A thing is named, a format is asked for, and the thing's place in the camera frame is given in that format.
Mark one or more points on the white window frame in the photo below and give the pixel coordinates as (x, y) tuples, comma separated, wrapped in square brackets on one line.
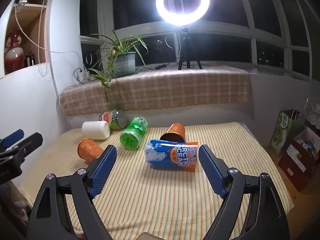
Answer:
[(225, 33)]

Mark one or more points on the wooden wall shelf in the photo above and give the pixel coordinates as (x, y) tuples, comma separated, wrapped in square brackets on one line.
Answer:
[(32, 7)]

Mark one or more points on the green plastic bottle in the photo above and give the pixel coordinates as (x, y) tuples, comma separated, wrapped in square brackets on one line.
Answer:
[(132, 135)]

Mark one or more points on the black bottle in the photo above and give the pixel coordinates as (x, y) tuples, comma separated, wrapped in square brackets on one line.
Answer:
[(29, 59)]

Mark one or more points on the grey-green plant pot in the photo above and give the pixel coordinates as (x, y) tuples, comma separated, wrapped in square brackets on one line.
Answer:
[(126, 62)]

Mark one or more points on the plaid blanket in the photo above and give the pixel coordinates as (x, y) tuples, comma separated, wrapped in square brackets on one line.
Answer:
[(175, 90)]

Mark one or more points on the red cardboard box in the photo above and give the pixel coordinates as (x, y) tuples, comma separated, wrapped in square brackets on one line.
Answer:
[(295, 165)]

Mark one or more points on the red and white vase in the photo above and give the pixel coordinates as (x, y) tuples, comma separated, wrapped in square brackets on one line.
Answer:
[(13, 55)]

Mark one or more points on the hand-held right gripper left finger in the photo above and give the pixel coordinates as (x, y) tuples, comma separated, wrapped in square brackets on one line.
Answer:
[(103, 170)]

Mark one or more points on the white cup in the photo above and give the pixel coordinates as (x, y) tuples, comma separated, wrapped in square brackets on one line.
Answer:
[(95, 129)]

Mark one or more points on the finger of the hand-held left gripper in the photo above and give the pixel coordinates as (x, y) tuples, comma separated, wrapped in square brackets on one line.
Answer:
[(27, 143), (12, 137)]

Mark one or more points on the striped tablecloth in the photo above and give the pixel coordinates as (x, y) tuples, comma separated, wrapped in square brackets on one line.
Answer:
[(150, 200)]

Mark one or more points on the black tripod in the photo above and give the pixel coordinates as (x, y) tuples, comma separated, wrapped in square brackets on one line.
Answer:
[(186, 47)]

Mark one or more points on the spider plant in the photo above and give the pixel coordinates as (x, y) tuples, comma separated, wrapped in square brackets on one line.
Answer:
[(117, 43)]

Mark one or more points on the orange cup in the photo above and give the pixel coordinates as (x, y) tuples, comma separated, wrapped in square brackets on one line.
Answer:
[(88, 150), (176, 130)]

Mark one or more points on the green paper bag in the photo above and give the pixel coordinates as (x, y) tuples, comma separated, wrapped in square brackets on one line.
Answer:
[(282, 132)]

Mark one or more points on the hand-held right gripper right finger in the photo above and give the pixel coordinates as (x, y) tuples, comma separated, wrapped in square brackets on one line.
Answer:
[(212, 172)]

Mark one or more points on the blue polar bear cup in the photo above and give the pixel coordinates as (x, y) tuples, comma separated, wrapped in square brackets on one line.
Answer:
[(162, 155)]

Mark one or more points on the white power strip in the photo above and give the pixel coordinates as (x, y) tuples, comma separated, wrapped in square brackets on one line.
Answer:
[(83, 74)]

